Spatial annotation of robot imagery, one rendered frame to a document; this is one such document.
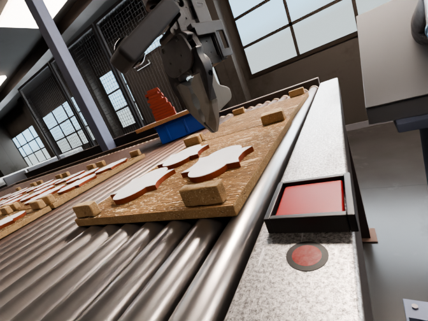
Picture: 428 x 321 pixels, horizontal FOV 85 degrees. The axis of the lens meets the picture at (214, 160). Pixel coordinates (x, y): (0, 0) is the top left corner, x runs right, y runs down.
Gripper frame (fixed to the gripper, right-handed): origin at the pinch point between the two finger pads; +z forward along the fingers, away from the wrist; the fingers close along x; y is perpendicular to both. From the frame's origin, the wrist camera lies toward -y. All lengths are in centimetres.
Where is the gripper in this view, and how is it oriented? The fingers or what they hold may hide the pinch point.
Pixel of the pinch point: (209, 126)
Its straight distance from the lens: 36.9
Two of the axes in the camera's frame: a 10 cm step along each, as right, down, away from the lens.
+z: 3.8, 8.9, 2.4
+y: 6.8, -4.5, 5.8
